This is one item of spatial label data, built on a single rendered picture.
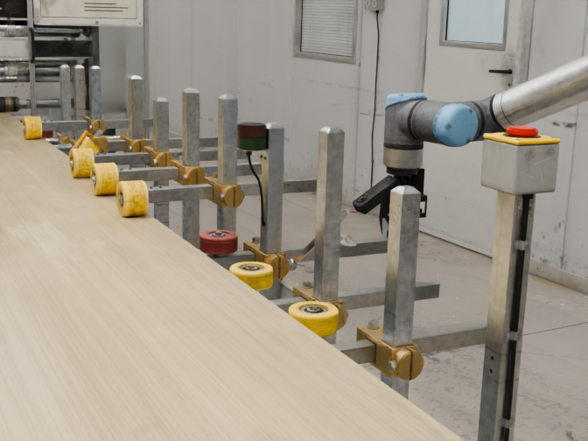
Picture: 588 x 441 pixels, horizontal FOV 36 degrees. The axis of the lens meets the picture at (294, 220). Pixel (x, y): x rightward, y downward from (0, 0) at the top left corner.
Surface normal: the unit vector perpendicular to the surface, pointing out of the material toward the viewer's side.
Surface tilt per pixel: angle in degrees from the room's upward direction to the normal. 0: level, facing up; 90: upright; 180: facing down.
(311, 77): 90
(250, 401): 0
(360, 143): 90
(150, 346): 0
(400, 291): 90
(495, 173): 90
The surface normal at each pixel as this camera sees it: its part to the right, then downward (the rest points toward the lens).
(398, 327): 0.44, 0.22
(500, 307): -0.90, 0.07
